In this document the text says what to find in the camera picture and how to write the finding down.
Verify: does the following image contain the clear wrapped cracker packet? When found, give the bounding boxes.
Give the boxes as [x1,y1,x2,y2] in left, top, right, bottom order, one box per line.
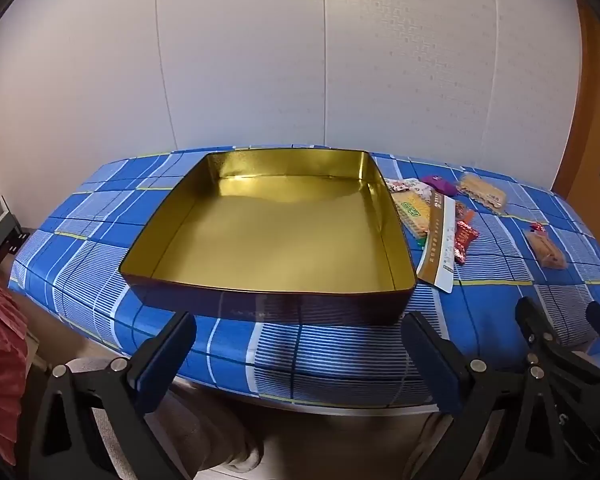
[455,172,510,213]

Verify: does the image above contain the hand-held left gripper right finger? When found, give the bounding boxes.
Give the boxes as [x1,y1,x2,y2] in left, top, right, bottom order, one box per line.
[402,311,578,480]

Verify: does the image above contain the beige trousers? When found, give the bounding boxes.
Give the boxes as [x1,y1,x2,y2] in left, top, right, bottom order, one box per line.
[67,357,511,480]

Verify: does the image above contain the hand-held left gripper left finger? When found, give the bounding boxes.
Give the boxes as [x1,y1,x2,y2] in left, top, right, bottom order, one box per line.
[30,311,197,480]

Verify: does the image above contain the brown biscuit packet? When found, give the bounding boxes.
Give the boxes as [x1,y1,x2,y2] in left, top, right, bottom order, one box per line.
[524,222,567,271]

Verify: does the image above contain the pink white snack packet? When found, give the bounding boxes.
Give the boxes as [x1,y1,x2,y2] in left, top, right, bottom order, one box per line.
[384,177,431,197]

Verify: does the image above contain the purple candy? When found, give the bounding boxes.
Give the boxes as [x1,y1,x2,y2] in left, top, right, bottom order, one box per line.
[420,174,460,197]

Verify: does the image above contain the red candy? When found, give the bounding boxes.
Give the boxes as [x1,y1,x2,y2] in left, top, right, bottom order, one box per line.
[450,220,482,265]

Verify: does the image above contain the wooden door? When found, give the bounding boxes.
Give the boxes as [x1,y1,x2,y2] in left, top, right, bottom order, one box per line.
[550,0,600,251]

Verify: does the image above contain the gold tin box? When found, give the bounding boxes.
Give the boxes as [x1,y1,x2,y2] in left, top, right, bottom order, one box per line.
[119,149,415,328]

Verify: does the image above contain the green yellow cracker packet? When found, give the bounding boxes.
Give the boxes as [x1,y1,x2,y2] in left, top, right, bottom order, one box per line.
[394,195,433,240]

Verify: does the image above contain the blue plaid tablecloth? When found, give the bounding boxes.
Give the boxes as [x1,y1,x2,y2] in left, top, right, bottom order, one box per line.
[7,146,600,408]

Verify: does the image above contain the long white brown packet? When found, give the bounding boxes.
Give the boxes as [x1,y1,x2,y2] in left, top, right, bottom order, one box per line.
[416,194,461,293]

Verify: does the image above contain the red cloth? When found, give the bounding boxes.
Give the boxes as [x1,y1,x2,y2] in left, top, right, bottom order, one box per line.
[0,262,37,467]

